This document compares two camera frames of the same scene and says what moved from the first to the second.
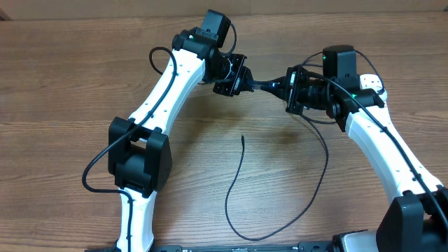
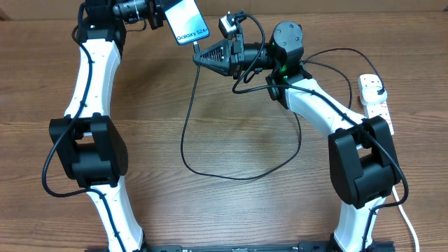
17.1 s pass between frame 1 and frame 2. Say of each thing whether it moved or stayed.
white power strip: stayed
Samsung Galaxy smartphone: moved
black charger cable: moved
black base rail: stayed
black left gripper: moved
